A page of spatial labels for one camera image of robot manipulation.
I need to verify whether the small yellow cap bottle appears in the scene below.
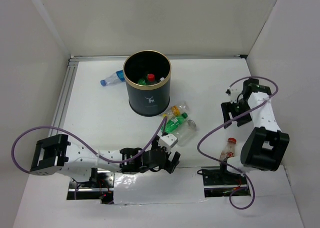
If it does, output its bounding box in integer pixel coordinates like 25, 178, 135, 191
162, 101, 190, 119

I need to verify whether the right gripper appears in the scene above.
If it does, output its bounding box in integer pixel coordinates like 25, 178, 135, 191
221, 99, 253, 129

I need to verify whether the red label water bottle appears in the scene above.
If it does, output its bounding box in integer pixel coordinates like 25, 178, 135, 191
146, 74, 164, 85

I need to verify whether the aluminium frame rail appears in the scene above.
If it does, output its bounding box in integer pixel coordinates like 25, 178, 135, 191
38, 57, 80, 170
69, 54, 248, 61

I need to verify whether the green bottle with cap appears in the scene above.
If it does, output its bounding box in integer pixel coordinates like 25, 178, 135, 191
161, 112, 188, 133

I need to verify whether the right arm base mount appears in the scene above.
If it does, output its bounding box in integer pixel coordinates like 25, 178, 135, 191
196, 166, 251, 198

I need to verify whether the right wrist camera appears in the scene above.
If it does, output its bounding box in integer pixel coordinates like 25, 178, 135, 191
225, 87, 240, 103

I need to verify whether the clear plastic jar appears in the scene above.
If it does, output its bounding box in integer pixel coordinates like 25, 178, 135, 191
173, 119, 197, 146

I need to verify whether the purple cable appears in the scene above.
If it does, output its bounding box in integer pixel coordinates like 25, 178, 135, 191
197, 76, 280, 210
11, 116, 168, 173

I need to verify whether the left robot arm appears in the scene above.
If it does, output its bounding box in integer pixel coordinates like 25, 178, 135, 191
29, 134, 181, 187

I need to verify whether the red cap drink bottle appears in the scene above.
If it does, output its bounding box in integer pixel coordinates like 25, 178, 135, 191
219, 137, 237, 161

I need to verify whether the blue label water bottle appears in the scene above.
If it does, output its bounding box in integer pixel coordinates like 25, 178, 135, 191
100, 70, 125, 87

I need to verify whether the aluminium frame rail left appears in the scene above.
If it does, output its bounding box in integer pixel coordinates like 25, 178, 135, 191
38, 57, 80, 170

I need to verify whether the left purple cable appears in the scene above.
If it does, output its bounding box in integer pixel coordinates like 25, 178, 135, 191
11, 116, 168, 173

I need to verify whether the dark green round bin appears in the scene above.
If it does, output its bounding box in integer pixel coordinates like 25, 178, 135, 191
123, 50, 172, 117

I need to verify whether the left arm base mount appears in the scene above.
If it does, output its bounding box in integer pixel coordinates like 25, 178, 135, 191
66, 170, 115, 204

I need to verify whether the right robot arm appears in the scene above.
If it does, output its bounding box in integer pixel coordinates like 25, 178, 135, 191
218, 77, 290, 184

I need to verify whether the aluminium frame rail back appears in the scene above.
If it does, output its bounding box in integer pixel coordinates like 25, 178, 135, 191
69, 54, 248, 61

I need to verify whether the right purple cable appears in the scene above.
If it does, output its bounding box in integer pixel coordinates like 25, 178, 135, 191
197, 76, 280, 210

